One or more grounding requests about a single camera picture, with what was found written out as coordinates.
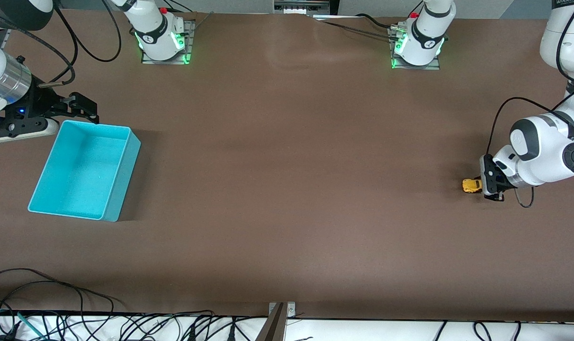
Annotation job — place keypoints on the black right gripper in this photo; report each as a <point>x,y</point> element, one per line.
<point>40,105</point>

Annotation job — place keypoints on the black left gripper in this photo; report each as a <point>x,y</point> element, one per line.
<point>494,180</point>

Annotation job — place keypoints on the yellow beetle toy car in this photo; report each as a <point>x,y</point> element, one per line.
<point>470,185</point>

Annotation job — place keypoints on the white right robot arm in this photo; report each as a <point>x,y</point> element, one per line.
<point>159,33</point>

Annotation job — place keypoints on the turquoise plastic bin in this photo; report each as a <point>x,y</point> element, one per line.
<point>78,175</point>

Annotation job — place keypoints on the grey metal device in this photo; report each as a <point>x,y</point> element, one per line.
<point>301,7</point>

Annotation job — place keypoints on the black power plug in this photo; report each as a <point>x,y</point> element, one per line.
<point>191,334</point>
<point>231,333</point>

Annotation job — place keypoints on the grey metal bar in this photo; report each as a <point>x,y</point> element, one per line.
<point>273,327</point>

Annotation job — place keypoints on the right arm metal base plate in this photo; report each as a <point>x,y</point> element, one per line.
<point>191,38</point>

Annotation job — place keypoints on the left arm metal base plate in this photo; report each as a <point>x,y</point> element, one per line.
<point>434,67</point>

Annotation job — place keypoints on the small metal bracket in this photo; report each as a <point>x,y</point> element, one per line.
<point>291,309</point>

